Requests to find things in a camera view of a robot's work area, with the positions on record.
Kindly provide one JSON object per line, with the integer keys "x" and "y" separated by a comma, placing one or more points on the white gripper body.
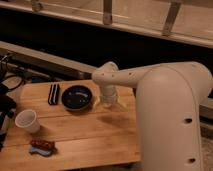
{"x": 108, "y": 95}

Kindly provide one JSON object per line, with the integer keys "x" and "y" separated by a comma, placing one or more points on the red pepper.
{"x": 43, "y": 144}

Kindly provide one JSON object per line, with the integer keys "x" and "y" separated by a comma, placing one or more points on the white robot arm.
{"x": 168, "y": 96}

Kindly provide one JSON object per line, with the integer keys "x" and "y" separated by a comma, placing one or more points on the dark ceramic bowl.
{"x": 77, "y": 97}

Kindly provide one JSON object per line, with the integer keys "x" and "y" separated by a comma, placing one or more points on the clear glass bottle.
{"x": 107, "y": 104}

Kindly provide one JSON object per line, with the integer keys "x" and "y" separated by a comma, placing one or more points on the wooden folding table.
{"x": 97, "y": 137}

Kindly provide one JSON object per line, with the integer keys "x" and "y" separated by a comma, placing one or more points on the black striped rectangular block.
{"x": 53, "y": 96}

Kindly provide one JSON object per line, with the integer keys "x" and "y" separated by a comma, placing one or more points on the white paper cup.
{"x": 27, "y": 120}

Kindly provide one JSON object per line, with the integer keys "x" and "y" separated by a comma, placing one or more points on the metal window rail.
{"x": 187, "y": 21}

